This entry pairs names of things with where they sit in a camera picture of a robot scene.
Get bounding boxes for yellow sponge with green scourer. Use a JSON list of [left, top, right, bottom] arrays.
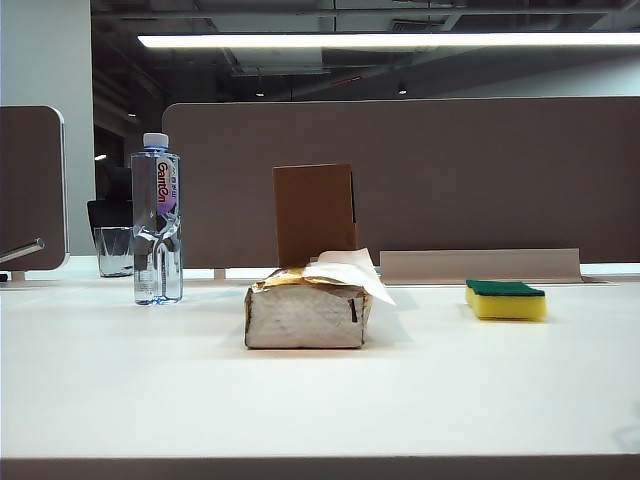
[[465, 278, 547, 322]]

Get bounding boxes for clear Ganten water bottle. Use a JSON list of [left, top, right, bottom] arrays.
[[130, 132, 184, 306]]

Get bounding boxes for brown cardboard box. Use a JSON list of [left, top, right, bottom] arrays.
[[272, 162, 360, 269]]

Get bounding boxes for white tissue sheet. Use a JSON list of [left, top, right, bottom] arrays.
[[302, 247, 397, 306]]

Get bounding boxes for white soft tissue pack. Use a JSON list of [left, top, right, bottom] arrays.
[[243, 267, 374, 350]]

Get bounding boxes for large brown desk partition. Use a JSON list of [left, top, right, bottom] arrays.
[[161, 95, 640, 271]]

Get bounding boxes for long ceiling light strip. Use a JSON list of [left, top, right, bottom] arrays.
[[137, 32, 640, 50]]

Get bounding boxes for clear drinking glass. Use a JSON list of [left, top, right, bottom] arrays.
[[92, 225, 135, 278]]

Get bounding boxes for black office chair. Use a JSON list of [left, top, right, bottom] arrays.
[[86, 164, 135, 230]]

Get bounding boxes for silver metal rod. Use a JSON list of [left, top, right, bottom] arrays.
[[0, 237, 45, 264]]

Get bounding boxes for small brown desk partition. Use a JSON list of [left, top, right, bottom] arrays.
[[0, 104, 69, 274]]

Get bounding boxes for beige cable tray flap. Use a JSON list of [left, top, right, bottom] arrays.
[[379, 248, 584, 285]]

